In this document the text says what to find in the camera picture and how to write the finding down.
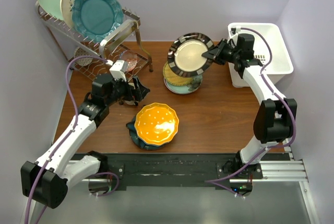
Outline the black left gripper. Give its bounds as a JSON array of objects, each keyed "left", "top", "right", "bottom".
[{"left": 105, "top": 74, "right": 149, "bottom": 106}]

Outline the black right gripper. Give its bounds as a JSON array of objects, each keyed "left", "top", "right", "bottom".
[{"left": 203, "top": 39, "right": 241, "bottom": 66}]

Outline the teal dotted scalloped plate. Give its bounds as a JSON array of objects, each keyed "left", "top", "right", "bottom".
[{"left": 136, "top": 128, "right": 178, "bottom": 148}]

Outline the black rimmed cream plate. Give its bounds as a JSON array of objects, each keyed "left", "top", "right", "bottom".
[{"left": 167, "top": 32, "right": 214, "bottom": 78}]

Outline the orange dotted scalloped plate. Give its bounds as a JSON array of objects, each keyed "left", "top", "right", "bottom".
[{"left": 135, "top": 102, "right": 180, "bottom": 131}]

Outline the white plastic bin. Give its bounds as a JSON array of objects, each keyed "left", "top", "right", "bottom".
[{"left": 228, "top": 22, "right": 294, "bottom": 84}]

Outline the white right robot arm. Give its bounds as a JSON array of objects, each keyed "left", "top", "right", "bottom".
[{"left": 202, "top": 33, "right": 297, "bottom": 179}]

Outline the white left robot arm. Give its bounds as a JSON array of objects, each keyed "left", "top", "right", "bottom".
[{"left": 20, "top": 74, "right": 150, "bottom": 209}]

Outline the cream mug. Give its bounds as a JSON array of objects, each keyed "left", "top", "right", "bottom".
[{"left": 123, "top": 82, "right": 138, "bottom": 106}]

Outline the dark blue square plate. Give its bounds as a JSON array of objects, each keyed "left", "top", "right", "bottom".
[{"left": 126, "top": 117, "right": 139, "bottom": 146}]

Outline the mint floral plate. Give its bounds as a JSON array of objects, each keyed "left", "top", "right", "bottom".
[{"left": 164, "top": 75, "right": 203, "bottom": 95}]

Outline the yellow woven pattern plate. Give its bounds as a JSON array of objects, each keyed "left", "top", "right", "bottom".
[{"left": 163, "top": 62, "right": 194, "bottom": 87}]

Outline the red patterned small bowl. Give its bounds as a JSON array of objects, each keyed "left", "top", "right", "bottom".
[{"left": 120, "top": 50, "right": 138, "bottom": 72}]

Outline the dark teal round plate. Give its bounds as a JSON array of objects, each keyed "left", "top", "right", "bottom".
[{"left": 131, "top": 135, "right": 165, "bottom": 151}]

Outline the metal dish rack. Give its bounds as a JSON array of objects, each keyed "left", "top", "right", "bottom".
[{"left": 35, "top": 2, "right": 153, "bottom": 80}]

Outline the white patterned small bowl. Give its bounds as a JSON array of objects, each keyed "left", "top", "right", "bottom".
[{"left": 74, "top": 47, "right": 93, "bottom": 67}]

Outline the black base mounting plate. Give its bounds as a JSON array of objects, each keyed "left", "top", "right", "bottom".
[{"left": 70, "top": 152, "right": 264, "bottom": 192}]

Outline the teal scalloped large plate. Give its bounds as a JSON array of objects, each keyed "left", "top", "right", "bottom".
[{"left": 71, "top": 0, "right": 124, "bottom": 42}]

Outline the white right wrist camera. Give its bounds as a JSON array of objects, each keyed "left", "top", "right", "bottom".
[{"left": 230, "top": 26, "right": 241, "bottom": 34}]

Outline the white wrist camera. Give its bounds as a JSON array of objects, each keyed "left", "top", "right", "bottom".
[
  {"left": 109, "top": 60, "right": 128, "bottom": 81},
  {"left": 230, "top": 26, "right": 241, "bottom": 34}
]

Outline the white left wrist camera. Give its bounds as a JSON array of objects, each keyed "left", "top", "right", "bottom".
[{"left": 109, "top": 60, "right": 128, "bottom": 81}]

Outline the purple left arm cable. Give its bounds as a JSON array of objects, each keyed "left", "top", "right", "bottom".
[{"left": 25, "top": 56, "right": 121, "bottom": 224}]

